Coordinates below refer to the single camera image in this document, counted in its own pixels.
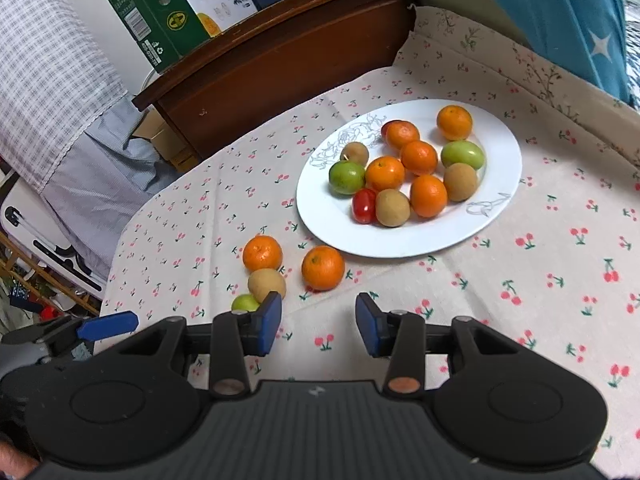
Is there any white plastic case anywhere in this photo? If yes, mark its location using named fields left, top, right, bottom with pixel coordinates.
left=0, top=175, right=108, bottom=301

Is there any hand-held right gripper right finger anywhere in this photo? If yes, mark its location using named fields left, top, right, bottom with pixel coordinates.
left=354, top=292, right=536, bottom=396

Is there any white oval plate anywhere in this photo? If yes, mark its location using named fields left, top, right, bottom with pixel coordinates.
left=296, top=98, right=523, bottom=259

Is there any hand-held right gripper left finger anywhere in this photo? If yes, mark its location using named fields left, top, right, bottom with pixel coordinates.
left=117, top=291, right=283, bottom=397

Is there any brown wooden cabinet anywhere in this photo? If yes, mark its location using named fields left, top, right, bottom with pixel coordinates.
left=131, top=0, right=418, bottom=161

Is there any person's left hand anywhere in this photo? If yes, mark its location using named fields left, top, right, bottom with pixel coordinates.
left=0, top=442, right=40, bottom=480

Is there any open cardboard box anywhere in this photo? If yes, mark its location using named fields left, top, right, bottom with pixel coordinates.
left=131, top=110, right=201, bottom=171

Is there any blue star pillow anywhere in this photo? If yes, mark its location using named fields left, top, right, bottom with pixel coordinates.
left=412, top=0, right=633, bottom=111

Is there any grey checked cloth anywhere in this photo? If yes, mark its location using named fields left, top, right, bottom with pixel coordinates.
left=0, top=0, right=128, bottom=193

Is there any orange mandarin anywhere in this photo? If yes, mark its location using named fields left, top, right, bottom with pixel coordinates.
left=409, top=174, right=449, bottom=218
left=385, top=121, right=421, bottom=151
left=436, top=104, right=474, bottom=141
left=400, top=140, right=439, bottom=176
left=242, top=235, right=284, bottom=272
left=365, top=156, right=406, bottom=192
left=301, top=245, right=346, bottom=291

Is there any grey-blue hanging cloth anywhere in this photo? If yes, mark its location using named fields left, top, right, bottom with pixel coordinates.
left=40, top=92, right=183, bottom=281

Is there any wooden rack frame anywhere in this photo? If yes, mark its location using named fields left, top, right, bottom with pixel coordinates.
left=0, top=232, right=103, bottom=318

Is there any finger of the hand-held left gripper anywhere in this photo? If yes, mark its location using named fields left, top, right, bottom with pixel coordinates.
left=35, top=311, right=140, bottom=357

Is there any brown kiwi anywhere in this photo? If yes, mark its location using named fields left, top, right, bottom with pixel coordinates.
left=375, top=188, right=412, bottom=228
left=443, top=162, right=479, bottom=203
left=247, top=268, right=287, bottom=305
left=340, top=142, right=370, bottom=166

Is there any beige floral branch cloth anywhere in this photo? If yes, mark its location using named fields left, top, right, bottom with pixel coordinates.
left=392, top=4, right=640, bottom=161

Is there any cherry print tablecloth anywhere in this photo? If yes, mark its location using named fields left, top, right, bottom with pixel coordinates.
left=97, top=65, right=640, bottom=476

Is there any green and white carton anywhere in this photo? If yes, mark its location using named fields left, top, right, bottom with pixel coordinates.
left=102, top=0, right=261, bottom=75

